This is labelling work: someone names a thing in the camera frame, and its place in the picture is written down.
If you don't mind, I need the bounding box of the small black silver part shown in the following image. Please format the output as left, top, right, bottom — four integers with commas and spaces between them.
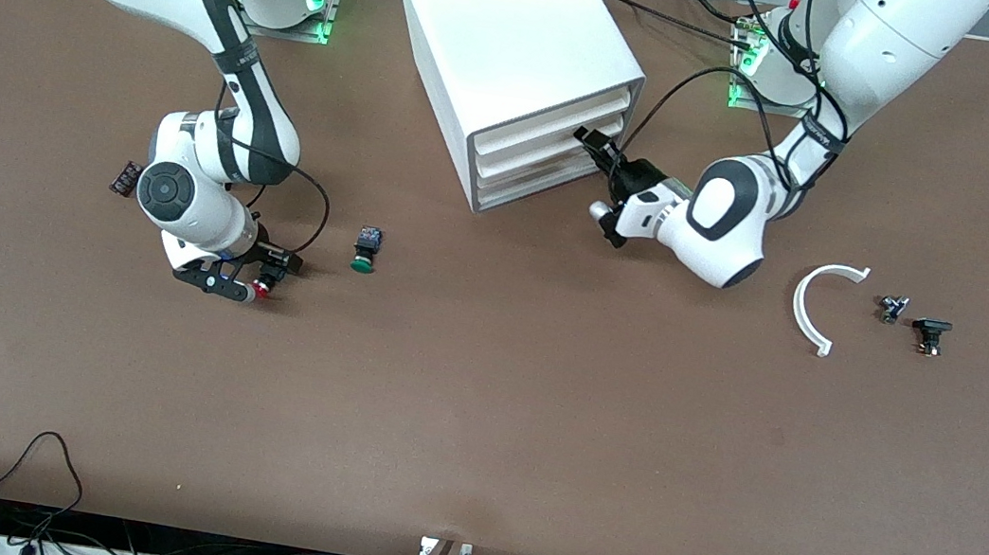
874, 292, 912, 329

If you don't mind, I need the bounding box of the green push button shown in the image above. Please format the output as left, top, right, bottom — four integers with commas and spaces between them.
349, 224, 386, 277

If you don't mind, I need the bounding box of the black looped cable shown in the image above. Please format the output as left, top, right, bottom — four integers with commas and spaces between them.
0, 424, 92, 539

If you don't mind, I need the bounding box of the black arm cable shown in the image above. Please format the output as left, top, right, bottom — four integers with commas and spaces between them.
618, 0, 872, 205
197, 79, 347, 265

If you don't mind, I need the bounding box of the dark cylindrical capacitor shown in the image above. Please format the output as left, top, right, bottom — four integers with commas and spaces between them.
108, 158, 144, 199

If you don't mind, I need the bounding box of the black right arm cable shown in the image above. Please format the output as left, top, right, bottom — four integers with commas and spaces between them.
197, 79, 347, 265

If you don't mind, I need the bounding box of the black table cable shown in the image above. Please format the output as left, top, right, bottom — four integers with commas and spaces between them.
584, 0, 769, 54

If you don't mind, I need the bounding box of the white curved plastic piece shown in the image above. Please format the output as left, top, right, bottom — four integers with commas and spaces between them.
785, 258, 872, 364

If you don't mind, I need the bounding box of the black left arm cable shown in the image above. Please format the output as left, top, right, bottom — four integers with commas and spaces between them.
618, 0, 872, 205

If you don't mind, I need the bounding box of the black button part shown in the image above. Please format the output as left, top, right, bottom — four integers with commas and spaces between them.
908, 315, 955, 360

